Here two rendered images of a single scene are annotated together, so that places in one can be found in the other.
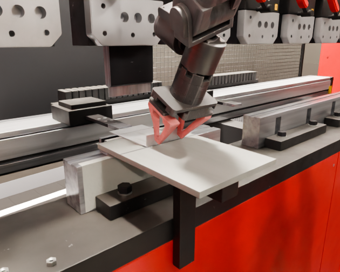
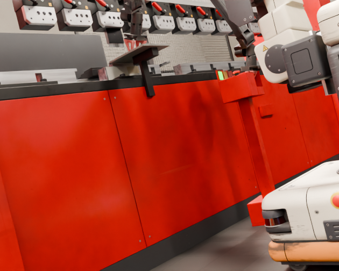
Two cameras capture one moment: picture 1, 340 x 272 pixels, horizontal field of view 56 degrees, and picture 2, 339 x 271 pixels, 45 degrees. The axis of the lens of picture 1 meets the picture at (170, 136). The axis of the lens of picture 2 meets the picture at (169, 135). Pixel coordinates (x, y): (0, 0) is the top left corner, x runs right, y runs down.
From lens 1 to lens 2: 1.65 m
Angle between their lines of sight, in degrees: 18
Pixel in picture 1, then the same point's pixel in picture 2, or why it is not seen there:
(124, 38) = (111, 23)
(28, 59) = (60, 67)
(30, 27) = (85, 20)
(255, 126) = (179, 69)
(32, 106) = not seen: hidden behind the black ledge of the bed
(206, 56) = (137, 16)
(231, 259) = (176, 109)
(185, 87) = (134, 28)
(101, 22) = (103, 19)
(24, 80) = not seen: hidden behind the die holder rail
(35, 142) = not seen: hidden behind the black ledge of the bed
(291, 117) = (199, 66)
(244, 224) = (177, 94)
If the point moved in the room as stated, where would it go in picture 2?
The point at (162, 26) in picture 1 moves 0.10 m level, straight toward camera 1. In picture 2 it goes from (122, 15) to (122, 8)
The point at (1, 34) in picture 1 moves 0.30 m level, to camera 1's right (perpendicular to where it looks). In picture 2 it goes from (78, 21) to (140, 7)
